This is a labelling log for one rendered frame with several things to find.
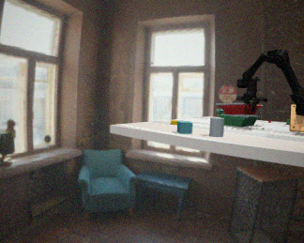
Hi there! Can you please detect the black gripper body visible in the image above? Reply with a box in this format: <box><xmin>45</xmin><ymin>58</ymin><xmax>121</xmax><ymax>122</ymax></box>
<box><xmin>236</xmin><ymin>87</ymin><xmax>267</xmax><ymax>102</ymax></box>

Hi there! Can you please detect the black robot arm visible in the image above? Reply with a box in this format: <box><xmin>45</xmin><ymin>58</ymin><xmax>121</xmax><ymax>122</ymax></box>
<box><xmin>237</xmin><ymin>48</ymin><xmax>304</xmax><ymax>116</ymax></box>

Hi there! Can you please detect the teal block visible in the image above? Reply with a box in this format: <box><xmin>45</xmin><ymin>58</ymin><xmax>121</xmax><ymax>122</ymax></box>
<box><xmin>177</xmin><ymin>121</ymin><xmax>192</xmax><ymax>134</ymax></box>

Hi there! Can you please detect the green plastic tray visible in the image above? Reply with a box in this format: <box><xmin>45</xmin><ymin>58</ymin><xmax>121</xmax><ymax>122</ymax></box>
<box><xmin>217</xmin><ymin>114</ymin><xmax>262</xmax><ymax>127</ymax></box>

